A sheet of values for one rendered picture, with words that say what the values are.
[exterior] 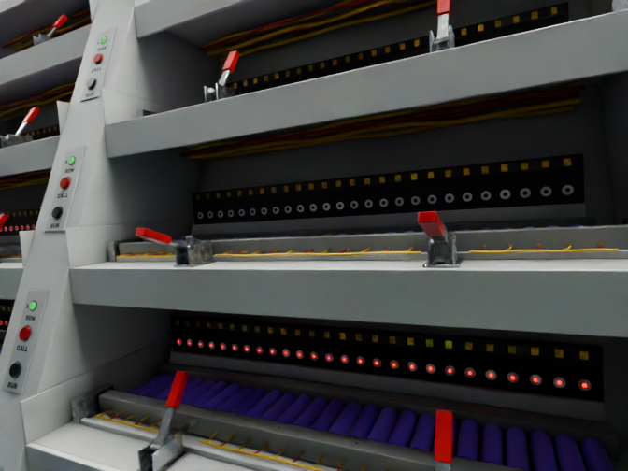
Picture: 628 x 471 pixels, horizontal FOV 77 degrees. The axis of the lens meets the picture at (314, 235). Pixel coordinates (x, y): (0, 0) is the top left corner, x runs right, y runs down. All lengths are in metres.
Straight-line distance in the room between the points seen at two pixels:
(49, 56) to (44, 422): 0.60
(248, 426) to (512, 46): 0.43
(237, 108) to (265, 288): 0.21
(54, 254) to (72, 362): 0.14
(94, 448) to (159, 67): 0.55
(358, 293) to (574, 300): 0.15
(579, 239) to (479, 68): 0.17
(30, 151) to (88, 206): 0.20
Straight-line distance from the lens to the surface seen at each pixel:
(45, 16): 1.25
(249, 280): 0.39
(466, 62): 0.40
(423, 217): 0.27
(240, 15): 0.72
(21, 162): 0.79
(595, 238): 0.38
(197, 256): 0.45
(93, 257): 0.60
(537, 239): 0.37
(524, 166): 0.51
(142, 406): 0.55
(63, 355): 0.59
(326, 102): 0.43
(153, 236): 0.41
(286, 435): 0.43
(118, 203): 0.63
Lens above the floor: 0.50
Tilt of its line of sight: 15 degrees up
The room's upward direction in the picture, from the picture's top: 5 degrees clockwise
